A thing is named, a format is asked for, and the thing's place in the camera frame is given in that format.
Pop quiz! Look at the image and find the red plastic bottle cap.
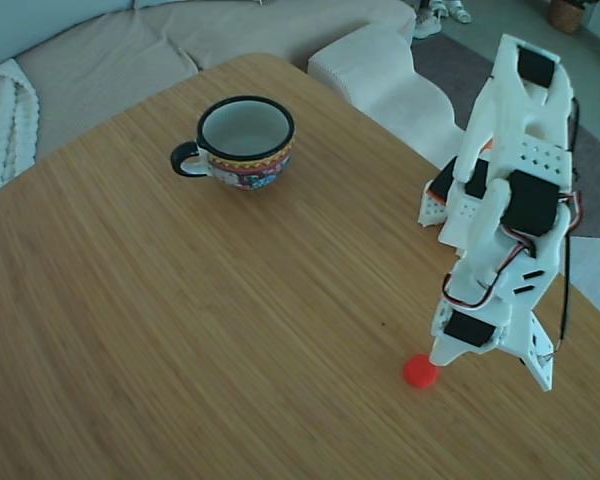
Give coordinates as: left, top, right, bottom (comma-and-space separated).
401, 353, 440, 391

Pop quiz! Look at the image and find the orange and black clamp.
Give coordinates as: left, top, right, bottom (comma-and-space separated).
426, 139, 495, 206

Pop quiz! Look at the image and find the painted mug with black rim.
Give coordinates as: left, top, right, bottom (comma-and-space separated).
169, 95, 297, 197

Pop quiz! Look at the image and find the grey rug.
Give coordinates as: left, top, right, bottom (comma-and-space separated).
410, 32, 600, 241

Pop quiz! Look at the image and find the white curved cushion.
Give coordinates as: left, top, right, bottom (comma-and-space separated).
307, 24, 469, 169

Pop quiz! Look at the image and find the white sneaker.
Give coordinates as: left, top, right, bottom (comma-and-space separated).
442, 0, 474, 24
412, 8, 444, 40

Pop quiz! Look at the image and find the woven plant basket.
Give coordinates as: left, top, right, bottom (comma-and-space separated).
546, 0, 589, 35

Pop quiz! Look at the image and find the beige sofa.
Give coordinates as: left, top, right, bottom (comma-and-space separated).
0, 0, 417, 166

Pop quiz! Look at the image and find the white knit blanket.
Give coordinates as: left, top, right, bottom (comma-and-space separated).
0, 58, 40, 202

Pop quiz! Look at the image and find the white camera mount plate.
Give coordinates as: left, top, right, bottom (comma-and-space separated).
514, 299, 557, 393

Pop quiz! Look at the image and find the black cable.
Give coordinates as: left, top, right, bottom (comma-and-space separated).
549, 97, 581, 359

